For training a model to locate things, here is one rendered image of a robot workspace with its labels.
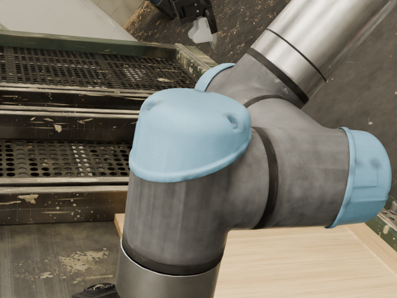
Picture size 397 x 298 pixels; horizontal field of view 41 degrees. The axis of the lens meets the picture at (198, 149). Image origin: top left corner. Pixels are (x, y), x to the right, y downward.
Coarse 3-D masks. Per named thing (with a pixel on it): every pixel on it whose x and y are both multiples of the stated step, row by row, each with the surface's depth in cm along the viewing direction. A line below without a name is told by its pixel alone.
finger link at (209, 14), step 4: (204, 0) 119; (208, 4) 119; (208, 8) 118; (208, 12) 119; (212, 12) 119; (208, 16) 119; (212, 16) 119; (208, 20) 121; (212, 20) 121; (212, 24) 121; (212, 28) 122; (216, 28) 122; (212, 32) 123; (216, 32) 123
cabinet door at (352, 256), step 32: (352, 224) 121; (224, 256) 101; (256, 256) 103; (288, 256) 104; (320, 256) 106; (352, 256) 108; (384, 256) 110; (224, 288) 92; (256, 288) 93; (288, 288) 95; (320, 288) 96; (352, 288) 98; (384, 288) 100
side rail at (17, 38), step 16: (0, 32) 219; (16, 32) 223; (0, 48) 219; (48, 48) 226; (64, 48) 228; (80, 48) 230; (96, 48) 233; (112, 48) 235; (128, 48) 237; (144, 48) 240; (160, 48) 242; (176, 48) 245
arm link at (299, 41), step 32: (320, 0) 46; (352, 0) 46; (384, 0) 46; (288, 32) 47; (320, 32) 46; (352, 32) 47; (224, 64) 53; (256, 64) 48; (288, 64) 47; (320, 64) 47; (256, 96) 45; (288, 96) 47
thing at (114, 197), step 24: (0, 192) 98; (24, 192) 100; (48, 192) 101; (72, 192) 103; (96, 192) 105; (120, 192) 106; (0, 216) 100; (24, 216) 102; (48, 216) 103; (72, 216) 105; (96, 216) 107
